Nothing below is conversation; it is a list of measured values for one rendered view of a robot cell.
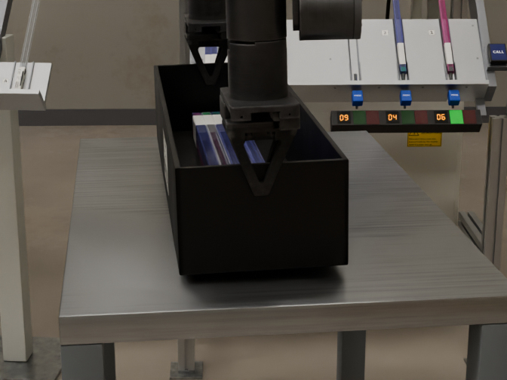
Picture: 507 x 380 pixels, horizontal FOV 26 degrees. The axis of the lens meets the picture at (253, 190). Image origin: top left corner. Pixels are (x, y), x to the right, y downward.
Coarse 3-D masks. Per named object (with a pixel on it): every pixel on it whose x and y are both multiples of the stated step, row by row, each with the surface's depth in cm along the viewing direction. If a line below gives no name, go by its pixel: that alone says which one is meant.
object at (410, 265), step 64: (128, 192) 141; (384, 192) 141; (128, 256) 118; (384, 256) 118; (448, 256) 118; (64, 320) 103; (128, 320) 103; (192, 320) 104; (256, 320) 105; (320, 320) 106; (384, 320) 107; (448, 320) 108
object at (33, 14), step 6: (36, 0) 247; (36, 6) 246; (30, 12) 245; (36, 12) 245; (30, 18) 244; (30, 24) 244; (30, 30) 243; (30, 36) 242; (24, 42) 241; (30, 42) 241; (24, 48) 240; (24, 54) 240; (24, 60) 239; (24, 66) 238
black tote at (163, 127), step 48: (192, 96) 162; (192, 144) 156; (192, 192) 107; (240, 192) 108; (288, 192) 109; (336, 192) 109; (192, 240) 109; (240, 240) 109; (288, 240) 110; (336, 240) 111
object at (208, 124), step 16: (192, 112) 160; (208, 112) 160; (192, 128) 160; (208, 128) 150; (208, 144) 142; (224, 144) 142; (256, 144) 142; (208, 160) 135; (224, 160) 134; (256, 160) 134
